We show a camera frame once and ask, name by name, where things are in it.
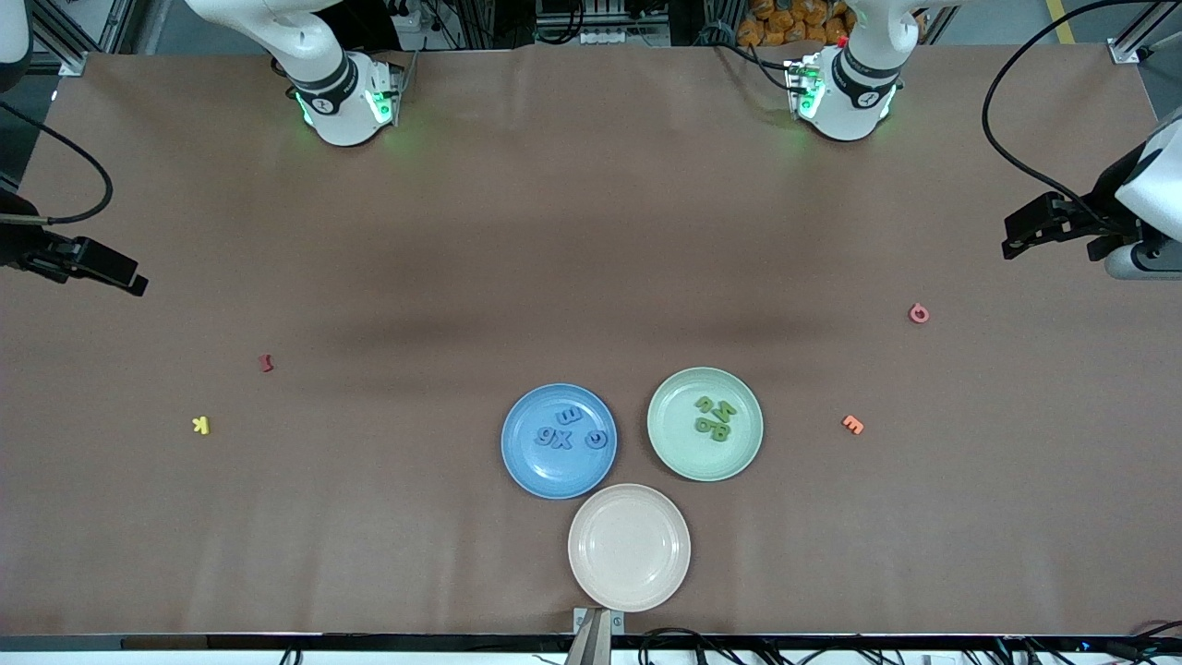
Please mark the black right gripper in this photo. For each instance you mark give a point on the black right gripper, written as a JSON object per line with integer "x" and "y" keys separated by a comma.
{"x": 16, "y": 244}

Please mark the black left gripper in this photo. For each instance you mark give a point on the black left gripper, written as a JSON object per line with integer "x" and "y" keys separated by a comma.
{"x": 1103, "y": 209}

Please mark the green foam letter N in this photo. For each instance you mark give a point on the green foam letter N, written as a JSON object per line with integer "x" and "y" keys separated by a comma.
{"x": 726, "y": 410}

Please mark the green foam letter J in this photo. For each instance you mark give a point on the green foam letter J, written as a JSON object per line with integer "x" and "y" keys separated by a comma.
{"x": 706, "y": 404}

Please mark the green foam letter B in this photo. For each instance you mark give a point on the green foam letter B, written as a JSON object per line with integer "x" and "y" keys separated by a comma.
{"x": 721, "y": 432}

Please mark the green foam letter P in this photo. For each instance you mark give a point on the green foam letter P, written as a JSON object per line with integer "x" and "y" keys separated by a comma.
{"x": 705, "y": 426}

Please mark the blue foam number six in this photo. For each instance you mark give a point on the blue foam number six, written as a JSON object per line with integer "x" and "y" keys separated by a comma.
{"x": 552, "y": 434}

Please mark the blue foam letter C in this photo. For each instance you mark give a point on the blue foam letter C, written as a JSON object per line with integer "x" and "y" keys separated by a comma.
{"x": 591, "y": 441}

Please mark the blue foam letter E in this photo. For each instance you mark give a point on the blue foam letter E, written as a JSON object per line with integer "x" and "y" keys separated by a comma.
{"x": 570, "y": 417}

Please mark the blue foam letter X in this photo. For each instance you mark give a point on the blue foam letter X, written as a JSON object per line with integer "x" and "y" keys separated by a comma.
{"x": 564, "y": 439}

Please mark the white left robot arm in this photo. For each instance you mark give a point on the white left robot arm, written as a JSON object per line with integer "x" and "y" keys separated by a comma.
{"x": 854, "y": 92}

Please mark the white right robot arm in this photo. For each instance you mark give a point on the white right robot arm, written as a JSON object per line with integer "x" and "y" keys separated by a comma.
{"x": 337, "y": 92}

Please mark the pink foam letter G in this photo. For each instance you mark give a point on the pink foam letter G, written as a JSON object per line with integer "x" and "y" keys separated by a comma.
{"x": 911, "y": 315}

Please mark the orange foam letter E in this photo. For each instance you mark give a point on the orange foam letter E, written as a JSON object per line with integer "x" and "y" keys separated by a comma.
{"x": 852, "y": 425}

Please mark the pile of orange bags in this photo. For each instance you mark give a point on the pile of orange bags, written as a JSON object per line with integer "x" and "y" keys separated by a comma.
{"x": 785, "y": 23}

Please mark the white socket strip with plugs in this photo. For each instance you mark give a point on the white socket strip with plugs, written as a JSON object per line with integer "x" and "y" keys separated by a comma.
{"x": 402, "y": 18}

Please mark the green plate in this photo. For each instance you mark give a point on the green plate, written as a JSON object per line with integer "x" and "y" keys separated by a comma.
{"x": 706, "y": 462}

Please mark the brown paper table cover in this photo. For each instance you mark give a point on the brown paper table cover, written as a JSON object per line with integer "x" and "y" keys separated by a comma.
{"x": 591, "y": 231}

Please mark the long white power strip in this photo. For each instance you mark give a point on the long white power strip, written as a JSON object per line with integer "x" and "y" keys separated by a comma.
{"x": 609, "y": 37}

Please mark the blue plate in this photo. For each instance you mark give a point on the blue plate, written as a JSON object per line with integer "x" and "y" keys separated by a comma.
{"x": 554, "y": 476}

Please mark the beige plate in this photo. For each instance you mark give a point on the beige plate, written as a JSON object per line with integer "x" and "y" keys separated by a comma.
{"x": 628, "y": 550}

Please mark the aluminium frame profile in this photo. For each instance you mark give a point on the aluminium frame profile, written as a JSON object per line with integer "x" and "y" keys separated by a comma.
{"x": 57, "y": 42}
{"x": 1131, "y": 51}

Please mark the black table edge rail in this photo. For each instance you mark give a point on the black table edge rail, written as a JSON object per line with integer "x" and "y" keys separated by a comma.
{"x": 277, "y": 642}

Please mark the grey metal table bracket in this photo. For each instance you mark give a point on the grey metal table bracket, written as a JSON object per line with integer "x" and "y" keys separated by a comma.
{"x": 591, "y": 637}

